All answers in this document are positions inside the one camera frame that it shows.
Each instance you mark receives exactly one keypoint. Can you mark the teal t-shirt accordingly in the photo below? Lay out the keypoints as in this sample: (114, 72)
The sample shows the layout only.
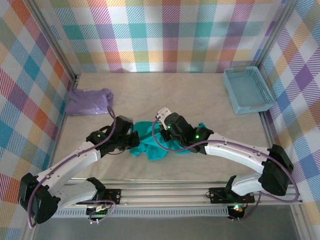
(155, 150)

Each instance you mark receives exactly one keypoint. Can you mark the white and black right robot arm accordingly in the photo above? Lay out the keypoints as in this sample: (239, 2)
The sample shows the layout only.
(232, 155)

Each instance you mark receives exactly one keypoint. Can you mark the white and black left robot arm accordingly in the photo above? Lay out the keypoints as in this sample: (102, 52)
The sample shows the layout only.
(70, 162)

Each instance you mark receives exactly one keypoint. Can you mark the folded purple t-shirt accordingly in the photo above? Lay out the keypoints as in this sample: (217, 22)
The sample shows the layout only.
(85, 102)

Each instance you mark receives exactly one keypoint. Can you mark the light blue plastic basket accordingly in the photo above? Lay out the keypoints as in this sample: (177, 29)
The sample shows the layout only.
(247, 92)

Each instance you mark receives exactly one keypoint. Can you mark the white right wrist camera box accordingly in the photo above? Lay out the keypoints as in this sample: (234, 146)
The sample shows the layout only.
(163, 113)

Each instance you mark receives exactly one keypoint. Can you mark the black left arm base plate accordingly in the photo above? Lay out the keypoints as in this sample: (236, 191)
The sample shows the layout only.
(113, 196)

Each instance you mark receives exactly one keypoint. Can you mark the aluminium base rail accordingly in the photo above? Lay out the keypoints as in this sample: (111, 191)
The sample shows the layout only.
(165, 195)

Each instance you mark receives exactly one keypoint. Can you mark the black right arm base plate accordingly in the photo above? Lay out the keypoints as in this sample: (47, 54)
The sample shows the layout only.
(216, 196)

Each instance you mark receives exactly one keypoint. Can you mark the aluminium corner post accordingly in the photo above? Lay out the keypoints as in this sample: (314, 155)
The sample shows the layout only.
(55, 47)
(275, 32)

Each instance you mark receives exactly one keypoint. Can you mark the aluminium frame leg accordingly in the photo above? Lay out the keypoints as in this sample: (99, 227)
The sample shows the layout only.
(298, 220)
(26, 232)

